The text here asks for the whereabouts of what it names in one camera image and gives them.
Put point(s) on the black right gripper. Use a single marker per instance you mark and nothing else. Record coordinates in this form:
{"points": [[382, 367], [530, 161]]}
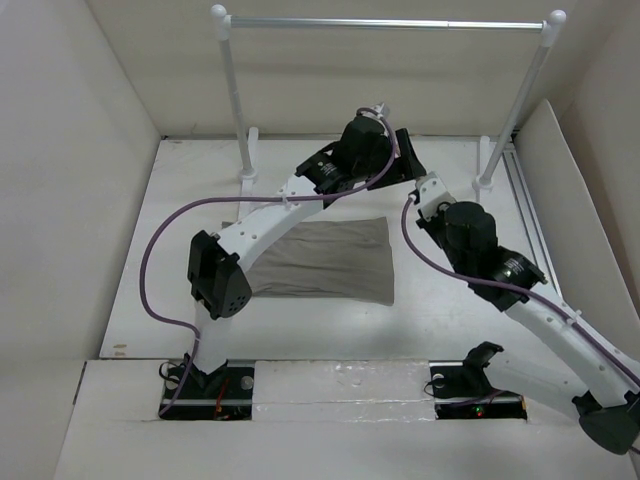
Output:
{"points": [[431, 224]]}

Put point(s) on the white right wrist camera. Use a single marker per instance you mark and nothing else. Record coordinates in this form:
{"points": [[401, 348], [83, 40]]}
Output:
{"points": [[430, 194]]}

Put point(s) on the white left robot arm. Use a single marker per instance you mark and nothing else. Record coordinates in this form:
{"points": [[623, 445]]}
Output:
{"points": [[218, 262]]}

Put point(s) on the grey trousers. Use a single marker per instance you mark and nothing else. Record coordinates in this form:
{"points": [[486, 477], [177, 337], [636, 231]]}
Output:
{"points": [[349, 259]]}

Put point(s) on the white metal clothes rack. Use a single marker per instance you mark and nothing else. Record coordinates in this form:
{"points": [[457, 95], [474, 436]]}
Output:
{"points": [[223, 23]]}

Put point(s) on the aluminium side rail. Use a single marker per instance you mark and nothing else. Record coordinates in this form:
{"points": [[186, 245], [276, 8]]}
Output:
{"points": [[533, 229]]}

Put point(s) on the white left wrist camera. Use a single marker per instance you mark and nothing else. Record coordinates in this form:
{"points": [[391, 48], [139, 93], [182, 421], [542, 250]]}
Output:
{"points": [[378, 111]]}

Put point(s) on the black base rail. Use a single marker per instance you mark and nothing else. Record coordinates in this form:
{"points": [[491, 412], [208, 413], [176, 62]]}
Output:
{"points": [[225, 394]]}

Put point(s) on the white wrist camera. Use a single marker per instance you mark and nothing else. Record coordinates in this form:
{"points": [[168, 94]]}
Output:
{"points": [[430, 194], [378, 111]]}

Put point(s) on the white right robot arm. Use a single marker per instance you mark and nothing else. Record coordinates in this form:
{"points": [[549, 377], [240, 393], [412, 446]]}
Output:
{"points": [[599, 387]]}

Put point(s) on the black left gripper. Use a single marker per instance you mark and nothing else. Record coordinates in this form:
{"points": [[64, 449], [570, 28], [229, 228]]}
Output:
{"points": [[400, 174]]}

